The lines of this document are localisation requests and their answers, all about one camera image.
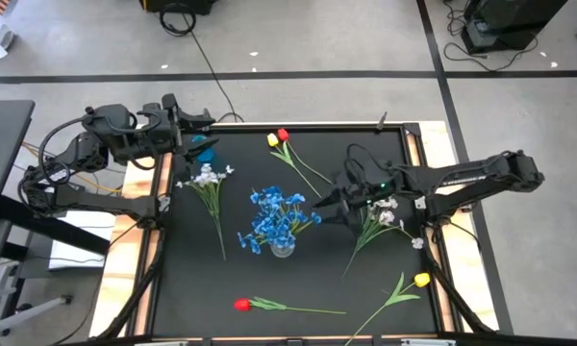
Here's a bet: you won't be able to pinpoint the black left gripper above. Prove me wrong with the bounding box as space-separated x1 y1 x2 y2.
141 94 220 162

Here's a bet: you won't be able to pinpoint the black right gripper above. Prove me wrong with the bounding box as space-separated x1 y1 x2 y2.
313 167 399 228

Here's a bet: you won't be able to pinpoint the white artificial flower bunch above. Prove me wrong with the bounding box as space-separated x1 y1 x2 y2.
174 162 236 261
340 195 425 279

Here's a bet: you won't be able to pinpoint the blue artificial flower bunch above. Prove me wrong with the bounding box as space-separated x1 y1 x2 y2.
237 185 323 257

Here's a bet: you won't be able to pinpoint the clear cut-glass vase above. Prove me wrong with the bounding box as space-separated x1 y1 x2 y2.
270 242 295 260

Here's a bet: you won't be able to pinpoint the yellow artificial tulip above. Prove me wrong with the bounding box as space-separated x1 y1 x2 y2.
266 132 323 199
343 271 432 346

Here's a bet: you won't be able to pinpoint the teal glass vase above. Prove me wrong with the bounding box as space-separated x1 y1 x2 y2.
190 134 217 164

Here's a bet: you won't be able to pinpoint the black equipment box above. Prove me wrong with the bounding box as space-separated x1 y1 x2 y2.
140 0 218 15

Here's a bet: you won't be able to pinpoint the wooden table board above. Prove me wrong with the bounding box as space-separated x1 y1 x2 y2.
88 119 501 340

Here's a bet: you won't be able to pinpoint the white flat box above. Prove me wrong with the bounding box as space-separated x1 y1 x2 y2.
47 210 117 271

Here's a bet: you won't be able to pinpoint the black desk foot beam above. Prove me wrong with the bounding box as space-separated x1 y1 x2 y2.
0 194 112 257

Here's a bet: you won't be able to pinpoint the black desk top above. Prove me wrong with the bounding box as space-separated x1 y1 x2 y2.
0 99 37 223

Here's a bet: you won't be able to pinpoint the small black floor box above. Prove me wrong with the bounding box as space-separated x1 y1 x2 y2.
460 18 492 55

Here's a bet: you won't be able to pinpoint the grey stand legs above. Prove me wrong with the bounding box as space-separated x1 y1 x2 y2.
0 259 74 346

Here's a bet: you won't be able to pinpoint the black computer tower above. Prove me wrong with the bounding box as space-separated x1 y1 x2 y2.
464 0 569 49

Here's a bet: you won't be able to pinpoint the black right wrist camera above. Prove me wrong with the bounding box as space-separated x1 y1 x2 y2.
364 168 399 193

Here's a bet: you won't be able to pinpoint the black coiled floor cable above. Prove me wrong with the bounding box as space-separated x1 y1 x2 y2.
158 2 245 124

